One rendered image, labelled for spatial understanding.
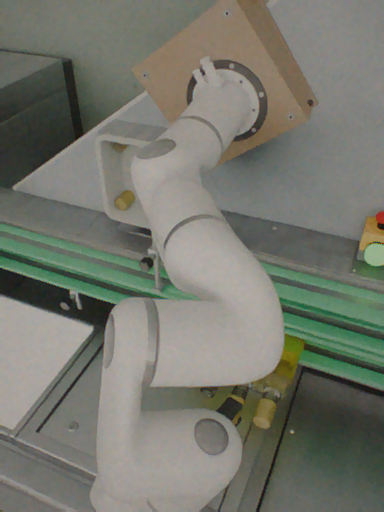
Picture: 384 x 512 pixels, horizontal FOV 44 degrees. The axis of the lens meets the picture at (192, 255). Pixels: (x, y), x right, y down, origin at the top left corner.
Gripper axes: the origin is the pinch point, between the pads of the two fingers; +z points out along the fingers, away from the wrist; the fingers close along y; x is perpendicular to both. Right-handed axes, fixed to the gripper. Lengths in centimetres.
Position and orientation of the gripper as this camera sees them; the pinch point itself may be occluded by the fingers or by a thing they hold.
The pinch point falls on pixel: (229, 415)
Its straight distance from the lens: 93.9
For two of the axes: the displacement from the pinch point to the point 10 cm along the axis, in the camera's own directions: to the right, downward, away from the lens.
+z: 6.2, -4.9, 6.1
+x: -7.9, -3.7, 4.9
